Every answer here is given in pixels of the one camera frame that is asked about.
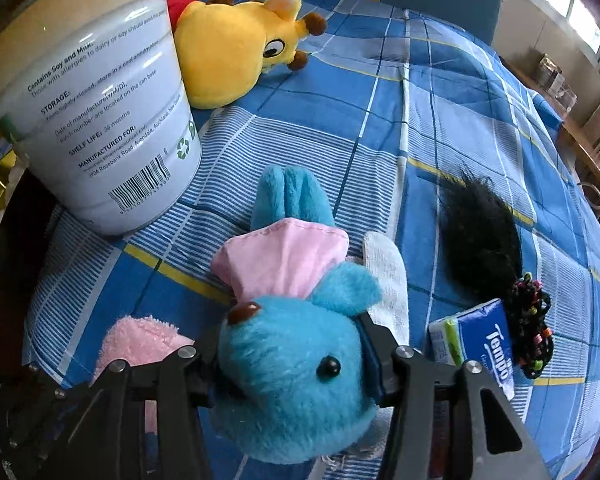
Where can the clear plastic containers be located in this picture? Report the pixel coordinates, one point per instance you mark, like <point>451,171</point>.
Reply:
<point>555,80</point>

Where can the yellow plush toy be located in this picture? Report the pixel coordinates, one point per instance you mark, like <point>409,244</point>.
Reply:
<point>225,50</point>

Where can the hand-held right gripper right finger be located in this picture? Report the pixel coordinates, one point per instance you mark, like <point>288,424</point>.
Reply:
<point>375,365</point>

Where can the white metal can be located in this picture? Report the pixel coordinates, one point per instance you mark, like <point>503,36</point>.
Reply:
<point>95,110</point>

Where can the blue plush toy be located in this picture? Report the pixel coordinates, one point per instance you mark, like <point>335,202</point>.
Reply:
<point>290,360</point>

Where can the wooden desk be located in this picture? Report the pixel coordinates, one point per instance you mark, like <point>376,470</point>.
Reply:
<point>575,135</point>

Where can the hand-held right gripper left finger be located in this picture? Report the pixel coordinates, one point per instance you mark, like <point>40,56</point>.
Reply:
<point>200,375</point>

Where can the blue checked blanket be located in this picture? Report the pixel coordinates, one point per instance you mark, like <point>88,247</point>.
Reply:
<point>330,125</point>

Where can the blue tissue packet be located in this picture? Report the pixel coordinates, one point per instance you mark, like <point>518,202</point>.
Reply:
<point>485,345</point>

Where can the black hair piece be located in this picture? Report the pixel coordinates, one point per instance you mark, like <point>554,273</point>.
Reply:
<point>480,245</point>

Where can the pink towel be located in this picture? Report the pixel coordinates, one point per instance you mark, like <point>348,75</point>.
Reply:
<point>140,340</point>

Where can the white terry cloth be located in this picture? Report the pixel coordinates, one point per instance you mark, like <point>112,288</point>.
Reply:
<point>387,280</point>

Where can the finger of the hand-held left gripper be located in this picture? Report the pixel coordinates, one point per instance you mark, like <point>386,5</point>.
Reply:
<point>25,410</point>

